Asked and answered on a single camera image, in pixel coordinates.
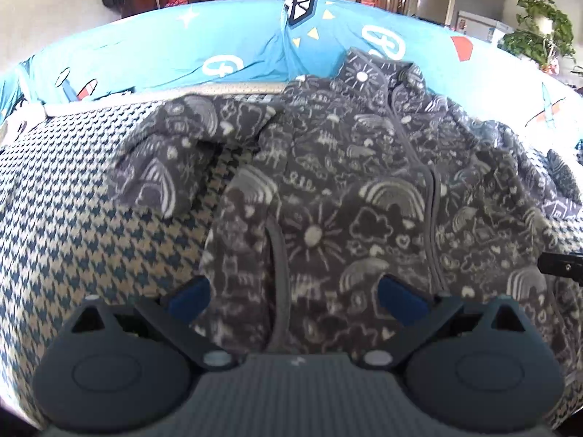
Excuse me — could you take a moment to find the grey patterned fleece jacket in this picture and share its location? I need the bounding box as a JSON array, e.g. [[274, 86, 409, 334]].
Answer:
[[105, 48, 583, 376]]

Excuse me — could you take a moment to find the blue printed cushion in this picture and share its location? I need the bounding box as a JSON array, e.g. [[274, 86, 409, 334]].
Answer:
[[0, 0, 583, 146]]

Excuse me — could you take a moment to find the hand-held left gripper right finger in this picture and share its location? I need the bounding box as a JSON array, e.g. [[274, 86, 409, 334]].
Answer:
[[362, 274, 540, 371]]

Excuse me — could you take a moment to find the white cloth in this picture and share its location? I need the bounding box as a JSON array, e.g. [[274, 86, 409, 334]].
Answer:
[[0, 100, 48, 146]]

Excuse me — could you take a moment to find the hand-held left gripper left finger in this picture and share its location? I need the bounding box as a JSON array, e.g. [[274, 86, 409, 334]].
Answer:
[[68, 277, 238, 371]]

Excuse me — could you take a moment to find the white chest freezer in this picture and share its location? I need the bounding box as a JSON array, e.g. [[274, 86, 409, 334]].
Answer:
[[455, 9, 515, 44]]

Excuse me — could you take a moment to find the houndstooth sofa seat cover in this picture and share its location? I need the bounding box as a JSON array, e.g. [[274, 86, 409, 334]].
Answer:
[[0, 82, 583, 433]]

